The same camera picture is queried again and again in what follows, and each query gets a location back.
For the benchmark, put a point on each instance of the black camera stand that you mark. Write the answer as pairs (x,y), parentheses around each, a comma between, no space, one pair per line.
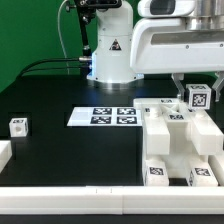
(86,10)

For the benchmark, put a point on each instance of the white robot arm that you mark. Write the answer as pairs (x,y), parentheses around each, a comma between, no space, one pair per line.
(111,59)

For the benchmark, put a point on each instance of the white left border block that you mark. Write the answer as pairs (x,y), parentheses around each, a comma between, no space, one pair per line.
(5,153)

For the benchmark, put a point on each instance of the small white tagged cube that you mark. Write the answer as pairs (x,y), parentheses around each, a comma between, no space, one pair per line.
(199,96)

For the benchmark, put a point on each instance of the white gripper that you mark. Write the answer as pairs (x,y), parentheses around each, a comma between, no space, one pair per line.
(179,36)

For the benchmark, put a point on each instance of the white border block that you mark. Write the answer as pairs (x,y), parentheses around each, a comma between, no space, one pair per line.
(5,153)
(217,165)

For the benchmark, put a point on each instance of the white chair seat block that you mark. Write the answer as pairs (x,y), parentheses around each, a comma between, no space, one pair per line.
(174,137)

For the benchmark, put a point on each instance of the small white cube with hole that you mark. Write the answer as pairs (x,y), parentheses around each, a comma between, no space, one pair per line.
(18,127)

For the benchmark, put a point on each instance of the white right border block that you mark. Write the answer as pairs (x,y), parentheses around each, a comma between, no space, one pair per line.
(217,165)

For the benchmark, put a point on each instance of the white flat chair panel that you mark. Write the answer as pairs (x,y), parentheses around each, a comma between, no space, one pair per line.
(105,116)

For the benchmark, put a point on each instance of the white front border rail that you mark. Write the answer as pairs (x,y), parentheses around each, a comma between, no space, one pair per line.
(112,200)

